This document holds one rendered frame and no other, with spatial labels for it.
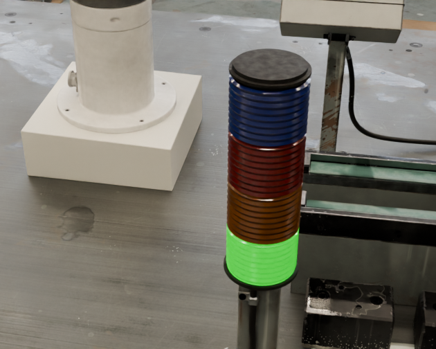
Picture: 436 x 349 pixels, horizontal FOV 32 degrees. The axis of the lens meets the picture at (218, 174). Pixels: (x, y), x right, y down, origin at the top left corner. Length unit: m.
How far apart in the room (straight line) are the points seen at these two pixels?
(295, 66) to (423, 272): 0.46
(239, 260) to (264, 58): 0.17
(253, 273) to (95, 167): 0.59
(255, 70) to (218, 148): 0.72
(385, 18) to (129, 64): 0.37
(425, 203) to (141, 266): 0.38
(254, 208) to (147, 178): 0.58
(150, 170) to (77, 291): 0.25
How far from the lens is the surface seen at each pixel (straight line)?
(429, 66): 1.61
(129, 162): 1.14
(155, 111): 1.19
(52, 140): 1.17
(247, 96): 0.54
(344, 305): 0.88
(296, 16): 1.09
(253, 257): 0.61
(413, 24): 3.62
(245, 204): 0.59
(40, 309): 0.97
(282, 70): 0.54
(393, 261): 0.94
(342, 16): 1.09
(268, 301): 0.67
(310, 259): 0.94
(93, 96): 1.17
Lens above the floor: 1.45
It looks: 33 degrees down
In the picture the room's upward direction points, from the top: straight up
